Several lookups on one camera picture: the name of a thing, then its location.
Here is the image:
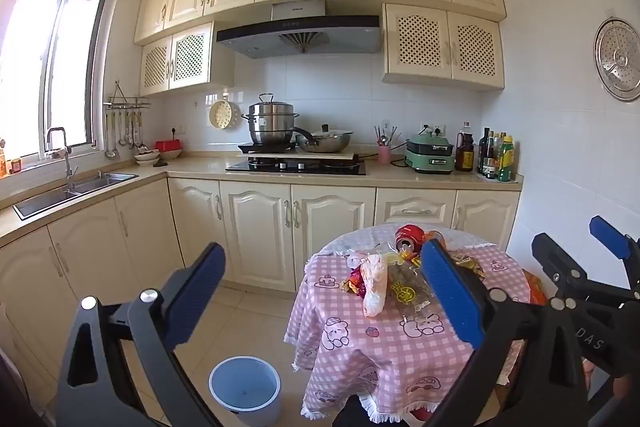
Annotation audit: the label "steel wok with lid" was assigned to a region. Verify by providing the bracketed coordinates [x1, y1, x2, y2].
[290, 123, 354, 154]

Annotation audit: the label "person's right hand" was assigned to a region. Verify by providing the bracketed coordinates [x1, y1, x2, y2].
[581, 357, 640, 413]

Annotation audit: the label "steel faucet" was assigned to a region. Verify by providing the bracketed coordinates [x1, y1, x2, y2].
[46, 127, 78, 192]

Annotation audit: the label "steel steamer pot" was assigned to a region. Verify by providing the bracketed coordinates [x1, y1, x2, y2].
[241, 93, 301, 146]

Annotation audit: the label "green electric cooker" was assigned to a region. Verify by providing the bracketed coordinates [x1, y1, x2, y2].
[403, 132, 457, 174]

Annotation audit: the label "sliding window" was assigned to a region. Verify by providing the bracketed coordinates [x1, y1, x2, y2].
[0, 0, 113, 168]

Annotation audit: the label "cream lattice-door cabinet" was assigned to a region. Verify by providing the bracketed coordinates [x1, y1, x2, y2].
[381, 3, 506, 92]
[140, 21, 236, 96]

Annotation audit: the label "red soda can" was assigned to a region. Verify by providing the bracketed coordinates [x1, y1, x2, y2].
[395, 223, 427, 254]

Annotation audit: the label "red candy wrapper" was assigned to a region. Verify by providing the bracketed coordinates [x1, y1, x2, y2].
[341, 268, 371, 298]

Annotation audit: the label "clear plastic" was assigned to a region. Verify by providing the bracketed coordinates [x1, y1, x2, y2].
[347, 249, 401, 269]

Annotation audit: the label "clear yellow-print wrapper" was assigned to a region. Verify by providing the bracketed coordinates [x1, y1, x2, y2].
[387, 257, 441, 315]

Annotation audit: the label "black gas stove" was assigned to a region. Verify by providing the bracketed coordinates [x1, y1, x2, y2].
[225, 158, 367, 176]

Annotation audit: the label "blue plastic bin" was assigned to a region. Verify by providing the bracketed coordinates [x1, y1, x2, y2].
[208, 356, 282, 427]

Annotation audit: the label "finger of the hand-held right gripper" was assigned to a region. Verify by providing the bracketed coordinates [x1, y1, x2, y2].
[589, 215, 640, 295]
[531, 233, 608, 303]

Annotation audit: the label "wooden board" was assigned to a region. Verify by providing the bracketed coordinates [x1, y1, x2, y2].
[255, 150, 360, 162]

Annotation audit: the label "white dotted cloth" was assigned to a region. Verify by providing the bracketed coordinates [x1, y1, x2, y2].
[320, 226, 506, 258]

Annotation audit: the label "row of hanging utensils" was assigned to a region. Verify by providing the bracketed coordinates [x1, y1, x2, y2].
[104, 109, 148, 159]

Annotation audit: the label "steel steamer tray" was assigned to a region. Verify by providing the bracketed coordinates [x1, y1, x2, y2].
[594, 18, 640, 102]

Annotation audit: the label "cream base cabinets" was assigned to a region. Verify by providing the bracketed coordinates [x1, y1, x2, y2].
[0, 177, 522, 403]

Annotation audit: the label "beige countertop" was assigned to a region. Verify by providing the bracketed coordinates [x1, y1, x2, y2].
[0, 151, 525, 248]

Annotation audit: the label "steel sink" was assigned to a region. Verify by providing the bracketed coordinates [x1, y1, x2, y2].
[12, 172, 139, 221]

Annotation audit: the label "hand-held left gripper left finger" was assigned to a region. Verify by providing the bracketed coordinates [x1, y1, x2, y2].
[55, 242, 227, 427]

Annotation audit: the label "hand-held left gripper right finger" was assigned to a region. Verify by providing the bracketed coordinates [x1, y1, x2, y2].
[419, 238, 588, 427]

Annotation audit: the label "pink checkered tablecloth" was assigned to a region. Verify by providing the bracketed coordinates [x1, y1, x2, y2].
[284, 226, 533, 423]

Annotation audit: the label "white plastic bag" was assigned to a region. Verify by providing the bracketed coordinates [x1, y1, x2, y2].
[361, 253, 390, 318]

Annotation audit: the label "bundle of chopsticks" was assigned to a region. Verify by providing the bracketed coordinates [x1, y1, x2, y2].
[374, 123, 401, 148]

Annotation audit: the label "grey range hood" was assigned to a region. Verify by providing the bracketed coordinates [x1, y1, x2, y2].
[216, 0, 383, 59]

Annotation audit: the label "cream perforated steamer plate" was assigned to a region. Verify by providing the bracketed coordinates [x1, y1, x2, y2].
[208, 96, 233, 131]

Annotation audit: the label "person's black trousers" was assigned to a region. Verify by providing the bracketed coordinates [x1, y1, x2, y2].
[332, 394, 436, 427]

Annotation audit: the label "wall utensil rack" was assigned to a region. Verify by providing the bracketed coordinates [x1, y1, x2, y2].
[103, 80, 152, 110]

